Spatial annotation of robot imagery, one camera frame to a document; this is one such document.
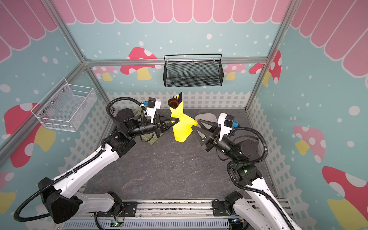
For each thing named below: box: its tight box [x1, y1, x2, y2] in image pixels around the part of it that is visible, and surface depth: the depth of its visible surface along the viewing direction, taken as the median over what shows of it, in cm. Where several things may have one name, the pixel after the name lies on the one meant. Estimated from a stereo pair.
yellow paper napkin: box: [169, 101, 198, 143], surface depth 59 cm
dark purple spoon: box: [167, 98, 179, 110], surface depth 53 cm
